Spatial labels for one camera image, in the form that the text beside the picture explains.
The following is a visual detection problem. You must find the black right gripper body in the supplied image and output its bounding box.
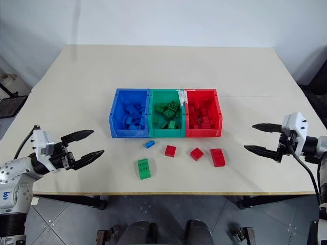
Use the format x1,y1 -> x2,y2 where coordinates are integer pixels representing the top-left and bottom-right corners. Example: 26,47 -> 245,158
274,131 -> 295,163

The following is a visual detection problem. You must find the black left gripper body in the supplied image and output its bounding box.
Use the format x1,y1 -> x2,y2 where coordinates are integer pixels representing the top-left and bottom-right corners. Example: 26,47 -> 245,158
49,139 -> 77,173

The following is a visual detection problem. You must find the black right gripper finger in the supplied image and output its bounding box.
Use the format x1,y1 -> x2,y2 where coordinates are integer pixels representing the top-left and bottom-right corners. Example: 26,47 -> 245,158
243,145 -> 278,160
251,122 -> 284,133

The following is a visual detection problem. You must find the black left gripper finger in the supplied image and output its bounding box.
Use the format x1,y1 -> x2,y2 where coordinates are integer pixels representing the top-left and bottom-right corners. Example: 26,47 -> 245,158
61,129 -> 95,148
74,150 -> 105,170

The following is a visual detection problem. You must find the blue plastic bin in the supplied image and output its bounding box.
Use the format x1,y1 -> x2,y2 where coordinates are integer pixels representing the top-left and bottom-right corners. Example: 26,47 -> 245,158
109,88 -> 152,139

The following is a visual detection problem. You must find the black table leg bar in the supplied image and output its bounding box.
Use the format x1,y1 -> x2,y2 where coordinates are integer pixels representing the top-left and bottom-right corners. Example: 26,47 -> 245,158
32,194 -> 107,210
236,194 -> 315,210

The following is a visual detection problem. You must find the large red curved brick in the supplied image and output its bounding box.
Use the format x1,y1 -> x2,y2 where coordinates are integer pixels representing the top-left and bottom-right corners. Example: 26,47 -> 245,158
209,148 -> 227,168

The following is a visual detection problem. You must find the red plastic bin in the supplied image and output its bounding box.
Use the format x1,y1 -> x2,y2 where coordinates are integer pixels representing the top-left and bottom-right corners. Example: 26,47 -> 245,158
184,88 -> 223,138

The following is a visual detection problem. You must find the large green curved brick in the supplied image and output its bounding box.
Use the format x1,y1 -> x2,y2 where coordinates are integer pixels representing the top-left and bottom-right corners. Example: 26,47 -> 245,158
136,158 -> 153,181

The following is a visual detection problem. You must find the red square brick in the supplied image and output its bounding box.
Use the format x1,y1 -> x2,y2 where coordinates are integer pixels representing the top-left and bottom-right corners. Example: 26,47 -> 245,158
164,144 -> 177,158
189,147 -> 204,162

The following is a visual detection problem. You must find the green plastic bin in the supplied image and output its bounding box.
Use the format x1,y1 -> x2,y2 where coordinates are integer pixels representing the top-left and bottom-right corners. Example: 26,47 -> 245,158
148,88 -> 187,138

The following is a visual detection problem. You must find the black floor mat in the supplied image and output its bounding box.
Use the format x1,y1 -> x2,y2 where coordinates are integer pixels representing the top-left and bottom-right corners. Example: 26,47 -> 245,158
0,95 -> 28,119

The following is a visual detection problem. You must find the white round stand base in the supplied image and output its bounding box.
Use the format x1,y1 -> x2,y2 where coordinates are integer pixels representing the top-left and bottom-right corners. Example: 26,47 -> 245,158
0,72 -> 32,101

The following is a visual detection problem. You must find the dark rounded shape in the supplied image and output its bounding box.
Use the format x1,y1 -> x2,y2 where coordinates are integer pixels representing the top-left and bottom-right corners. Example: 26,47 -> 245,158
184,219 -> 215,245
119,220 -> 158,245

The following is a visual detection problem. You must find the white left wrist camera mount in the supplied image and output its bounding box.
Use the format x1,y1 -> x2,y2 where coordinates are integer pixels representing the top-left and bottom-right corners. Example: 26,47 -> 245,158
32,130 -> 55,161

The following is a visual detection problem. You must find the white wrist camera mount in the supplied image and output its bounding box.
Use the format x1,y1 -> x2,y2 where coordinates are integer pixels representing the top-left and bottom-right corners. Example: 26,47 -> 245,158
32,130 -> 55,161
281,111 -> 309,157

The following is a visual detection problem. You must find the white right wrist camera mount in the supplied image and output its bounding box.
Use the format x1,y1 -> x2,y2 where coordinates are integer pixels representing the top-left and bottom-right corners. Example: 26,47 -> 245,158
281,111 -> 309,157

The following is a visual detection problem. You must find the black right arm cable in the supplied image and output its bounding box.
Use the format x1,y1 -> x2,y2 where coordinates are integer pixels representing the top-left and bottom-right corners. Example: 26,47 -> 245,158
290,147 -> 323,205

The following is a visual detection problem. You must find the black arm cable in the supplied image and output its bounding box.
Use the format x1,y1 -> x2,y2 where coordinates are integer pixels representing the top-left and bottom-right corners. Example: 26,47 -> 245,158
290,147 -> 323,205
13,124 -> 41,160

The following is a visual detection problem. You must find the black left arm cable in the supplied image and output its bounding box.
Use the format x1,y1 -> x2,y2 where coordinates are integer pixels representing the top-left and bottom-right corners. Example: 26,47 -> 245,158
13,124 -> 41,160

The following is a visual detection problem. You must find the dark equipment frame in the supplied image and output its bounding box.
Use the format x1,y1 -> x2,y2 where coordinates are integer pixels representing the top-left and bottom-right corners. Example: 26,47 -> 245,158
298,45 -> 327,124

